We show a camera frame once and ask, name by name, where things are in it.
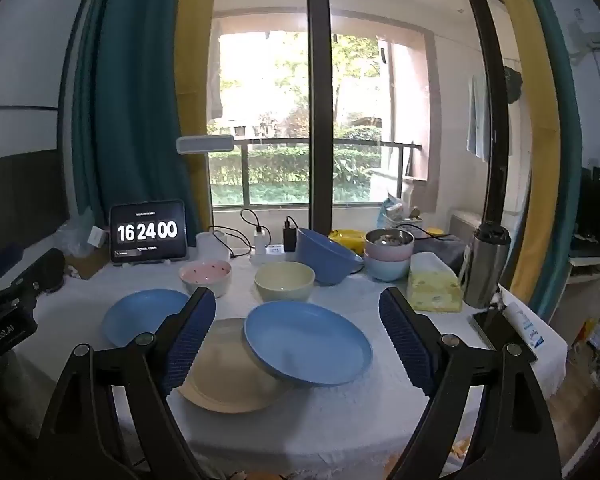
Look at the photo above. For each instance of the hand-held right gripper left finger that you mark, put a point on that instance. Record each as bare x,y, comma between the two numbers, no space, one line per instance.
192,340

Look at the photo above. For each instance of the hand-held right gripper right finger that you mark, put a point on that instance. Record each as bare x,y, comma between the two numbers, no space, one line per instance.
405,340

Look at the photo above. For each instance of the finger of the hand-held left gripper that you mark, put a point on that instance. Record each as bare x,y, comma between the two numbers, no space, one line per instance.
45,270

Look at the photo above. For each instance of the pink dotted bowl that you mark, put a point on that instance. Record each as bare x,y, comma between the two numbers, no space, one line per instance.
205,272

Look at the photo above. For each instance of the blue plate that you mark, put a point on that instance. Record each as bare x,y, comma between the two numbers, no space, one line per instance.
305,340
135,317

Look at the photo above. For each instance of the large blue bowl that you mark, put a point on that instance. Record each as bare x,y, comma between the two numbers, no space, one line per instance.
325,257

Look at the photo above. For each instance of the cardboard box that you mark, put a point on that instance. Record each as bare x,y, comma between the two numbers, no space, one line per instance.
87,265

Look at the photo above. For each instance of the beige plate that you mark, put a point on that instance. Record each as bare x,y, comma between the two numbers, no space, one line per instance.
220,375

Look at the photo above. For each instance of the clear plastic bag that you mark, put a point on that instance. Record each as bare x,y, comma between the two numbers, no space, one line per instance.
72,235

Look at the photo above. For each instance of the yellow tissue pack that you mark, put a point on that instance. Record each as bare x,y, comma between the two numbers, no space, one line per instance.
435,290

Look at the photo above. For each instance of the small white box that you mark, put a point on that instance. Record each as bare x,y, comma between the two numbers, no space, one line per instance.
96,237

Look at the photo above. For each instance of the light blue bowl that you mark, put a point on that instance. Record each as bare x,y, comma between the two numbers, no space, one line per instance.
387,270

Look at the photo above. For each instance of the pink steel-lined bowl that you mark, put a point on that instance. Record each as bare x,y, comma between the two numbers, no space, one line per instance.
387,256

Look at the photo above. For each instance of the white router box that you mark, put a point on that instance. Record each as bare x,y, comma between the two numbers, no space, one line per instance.
212,250

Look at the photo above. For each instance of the black phone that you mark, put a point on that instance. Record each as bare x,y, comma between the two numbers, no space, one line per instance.
500,332

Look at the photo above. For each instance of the grey cloth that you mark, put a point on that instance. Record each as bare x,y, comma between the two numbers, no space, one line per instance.
440,247

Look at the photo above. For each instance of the steel thermos flask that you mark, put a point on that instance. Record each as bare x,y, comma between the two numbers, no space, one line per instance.
485,270

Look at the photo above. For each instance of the tablet clock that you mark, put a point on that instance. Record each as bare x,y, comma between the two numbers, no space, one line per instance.
147,232

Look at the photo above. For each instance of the pale yellow bowl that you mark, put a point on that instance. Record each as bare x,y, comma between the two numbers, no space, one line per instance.
285,280

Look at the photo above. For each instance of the yellow lid jar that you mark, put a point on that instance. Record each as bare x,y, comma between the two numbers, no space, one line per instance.
434,231

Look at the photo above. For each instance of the white textured tablecloth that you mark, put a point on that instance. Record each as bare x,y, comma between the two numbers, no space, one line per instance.
330,425

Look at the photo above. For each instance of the white power strip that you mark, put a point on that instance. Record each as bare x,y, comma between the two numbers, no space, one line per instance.
272,257

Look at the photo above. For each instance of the yellow wipes pack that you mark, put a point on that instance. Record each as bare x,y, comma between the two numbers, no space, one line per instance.
347,240

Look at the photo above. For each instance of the white charger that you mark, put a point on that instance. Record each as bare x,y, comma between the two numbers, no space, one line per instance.
261,240

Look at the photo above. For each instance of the white cream tube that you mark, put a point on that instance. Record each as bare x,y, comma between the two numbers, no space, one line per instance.
527,327

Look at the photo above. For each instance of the white air conditioner unit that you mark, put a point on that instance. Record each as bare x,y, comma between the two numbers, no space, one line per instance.
465,227

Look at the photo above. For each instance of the black charger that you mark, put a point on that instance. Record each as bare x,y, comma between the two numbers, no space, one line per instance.
290,240

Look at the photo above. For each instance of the teal curtain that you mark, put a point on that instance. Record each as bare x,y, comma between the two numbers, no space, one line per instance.
567,160
125,110

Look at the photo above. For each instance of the white shelf unit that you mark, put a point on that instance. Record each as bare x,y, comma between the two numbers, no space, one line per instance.
587,285

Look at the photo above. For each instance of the white desk lamp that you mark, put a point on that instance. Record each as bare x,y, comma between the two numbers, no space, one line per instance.
205,144

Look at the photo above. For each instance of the balcony railing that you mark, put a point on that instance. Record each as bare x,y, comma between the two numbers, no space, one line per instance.
280,142

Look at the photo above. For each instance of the light blue hanging cloth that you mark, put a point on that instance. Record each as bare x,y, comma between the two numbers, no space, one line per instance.
477,120

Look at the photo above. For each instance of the yellow curtain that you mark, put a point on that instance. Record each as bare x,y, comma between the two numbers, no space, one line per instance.
535,135
192,85

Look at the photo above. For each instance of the dark hanging item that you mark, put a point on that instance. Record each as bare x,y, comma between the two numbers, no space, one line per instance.
512,85

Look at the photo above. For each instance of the dark wall screen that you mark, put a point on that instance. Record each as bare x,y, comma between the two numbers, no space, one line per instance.
20,205

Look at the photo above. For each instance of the black window frame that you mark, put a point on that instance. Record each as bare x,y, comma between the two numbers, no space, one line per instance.
319,110

